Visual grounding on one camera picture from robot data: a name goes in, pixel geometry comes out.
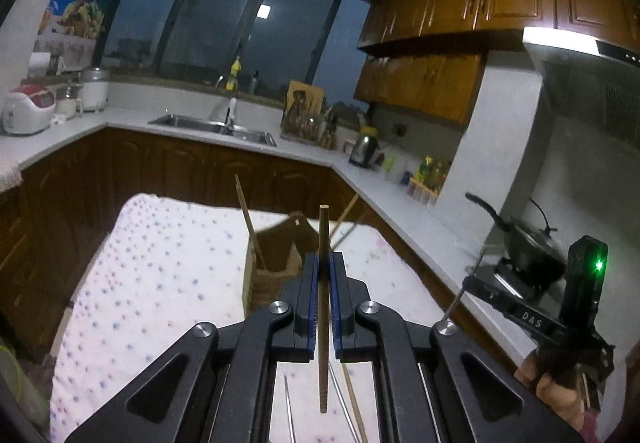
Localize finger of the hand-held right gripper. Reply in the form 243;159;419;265
462;273;532;325

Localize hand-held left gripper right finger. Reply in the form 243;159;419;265
327;250;583;443

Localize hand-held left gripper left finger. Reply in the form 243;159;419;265
64;253;321;443

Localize metal chopstick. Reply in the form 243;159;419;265
332;362;361;443
284;374;297;443
442;247;487;324

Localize wooden utensil holder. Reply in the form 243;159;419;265
242;212;321;319

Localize wooden chopstick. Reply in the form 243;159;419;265
318;204;331;414
340;362;370;443
330;193;360;236
235;174;267;270

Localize person's right hand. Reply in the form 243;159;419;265
515;352;586;430

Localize black wok with lid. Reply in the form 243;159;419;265
465;192;568;284

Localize pink spice container set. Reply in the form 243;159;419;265
409;176;441;206

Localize steel electric kettle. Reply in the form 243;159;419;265
348;133;378;169

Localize condiment bottles in tray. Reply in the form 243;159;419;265
417;156;446;189

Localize knife block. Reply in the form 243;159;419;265
320;106;340;149

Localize dotted white tablecloth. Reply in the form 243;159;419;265
49;193;451;443

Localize kitchen utensil rack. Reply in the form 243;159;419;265
280;90;323;144

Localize dark wooden lower cabinets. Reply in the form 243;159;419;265
0;128;531;374

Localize steel kitchen sink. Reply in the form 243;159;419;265
148;113;277;147

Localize wooden cutting board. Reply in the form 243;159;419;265
286;80;325;124

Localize yellow dish soap bottle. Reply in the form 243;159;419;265
226;56;243;92

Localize range hood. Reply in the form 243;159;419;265
522;26;640;149

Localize dark kitchen window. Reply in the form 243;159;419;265
100;0;373;106

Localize wooden upper cabinets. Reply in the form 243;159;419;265
355;0;640;124

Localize white pot with steel lid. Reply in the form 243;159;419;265
80;67;110;113

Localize pale green plastic container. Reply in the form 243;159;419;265
0;343;51;429

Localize glass jar with lid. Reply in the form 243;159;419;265
55;84;83;118

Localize white lace cloth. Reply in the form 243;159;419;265
0;156;23;191

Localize white rice cooker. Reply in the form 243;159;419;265
1;84;57;135

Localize paper towel roll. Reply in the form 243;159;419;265
27;52;52;78

